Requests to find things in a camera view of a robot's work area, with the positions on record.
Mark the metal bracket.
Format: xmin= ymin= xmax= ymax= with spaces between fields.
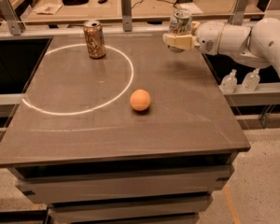
xmin=228 ymin=0 xmax=249 ymax=25
xmin=120 ymin=0 xmax=133 ymax=32
xmin=0 ymin=0 xmax=25 ymax=35

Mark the clear plastic bottle right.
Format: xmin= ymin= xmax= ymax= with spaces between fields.
xmin=242 ymin=68 xmax=260 ymax=91

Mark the clear plastic bottle left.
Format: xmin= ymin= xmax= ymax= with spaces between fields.
xmin=220 ymin=69 xmax=237 ymax=93

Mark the small black device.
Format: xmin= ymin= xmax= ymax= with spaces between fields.
xmin=98 ymin=0 xmax=108 ymax=4

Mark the grey table base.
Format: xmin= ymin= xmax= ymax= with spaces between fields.
xmin=12 ymin=153 xmax=235 ymax=224

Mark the right metal bracket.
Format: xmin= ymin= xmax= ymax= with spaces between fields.
xmin=228 ymin=0 xmax=249 ymax=25

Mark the left metal bracket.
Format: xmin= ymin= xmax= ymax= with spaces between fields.
xmin=0 ymin=0 xmax=25 ymax=35

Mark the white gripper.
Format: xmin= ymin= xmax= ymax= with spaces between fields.
xmin=162 ymin=21 xmax=225 ymax=55

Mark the orange ball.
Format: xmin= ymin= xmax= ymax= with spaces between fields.
xmin=130 ymin=90 xmax=151 ymax=111

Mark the middle metal bracket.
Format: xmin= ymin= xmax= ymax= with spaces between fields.
xmin=120 ymin=0 xmax=133 ymax=32

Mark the brown paper packet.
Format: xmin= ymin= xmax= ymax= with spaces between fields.
xmin=35 ymin=3 xmax=62 ymax=15

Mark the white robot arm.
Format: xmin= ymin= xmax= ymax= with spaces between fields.
xmin=162 ymin=18 xmax=280 ymax=78

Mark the black cloth bundle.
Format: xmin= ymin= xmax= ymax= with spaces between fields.
xmin=62 ymin=0 xmax=90 ymax=6

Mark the brown gold soda can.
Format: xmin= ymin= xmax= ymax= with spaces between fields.
xmin=83 ymin=20 xmax=105 ymax=59

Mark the white green 7up can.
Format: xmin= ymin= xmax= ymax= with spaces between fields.
xmin=168 ymin=8 xmax=192 ymax=53

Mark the clear plastic bottle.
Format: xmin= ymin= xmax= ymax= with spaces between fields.
xmin=220 ymin=69 xmax=237 ymax=93
xmin=242 ymin=68 xmax=260 ymax=91

